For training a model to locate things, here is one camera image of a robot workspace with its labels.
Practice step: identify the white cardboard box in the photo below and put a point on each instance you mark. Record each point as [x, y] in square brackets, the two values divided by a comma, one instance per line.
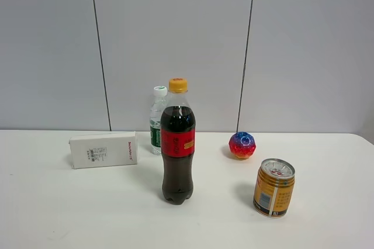
[103, 150]

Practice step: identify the cola bottle yellow cap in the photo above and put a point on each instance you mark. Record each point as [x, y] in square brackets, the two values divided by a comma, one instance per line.
[177, 143]

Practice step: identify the red blue glitter ball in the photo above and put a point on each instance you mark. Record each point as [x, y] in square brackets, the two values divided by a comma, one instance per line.
[242, 145]

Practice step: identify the gold drink can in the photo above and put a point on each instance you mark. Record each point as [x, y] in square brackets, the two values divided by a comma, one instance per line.
[274, 187]

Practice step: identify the clear water bottle green label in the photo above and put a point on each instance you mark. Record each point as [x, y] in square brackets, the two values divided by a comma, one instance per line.
[157, 108]

